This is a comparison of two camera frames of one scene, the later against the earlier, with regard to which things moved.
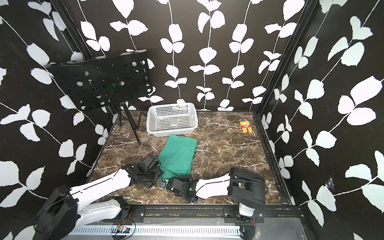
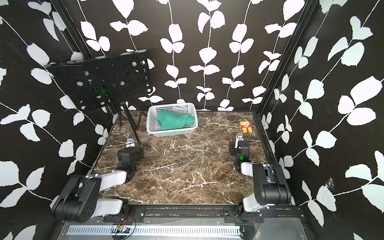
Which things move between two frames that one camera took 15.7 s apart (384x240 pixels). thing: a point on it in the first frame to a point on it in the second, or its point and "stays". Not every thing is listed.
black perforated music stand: [102, 81] stays
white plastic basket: [170, 119] stays
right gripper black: [183, 179] to [232, 148]
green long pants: [176, 157] to [167, 120]
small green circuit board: [121, 229] stays
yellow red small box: [246, 127] stays
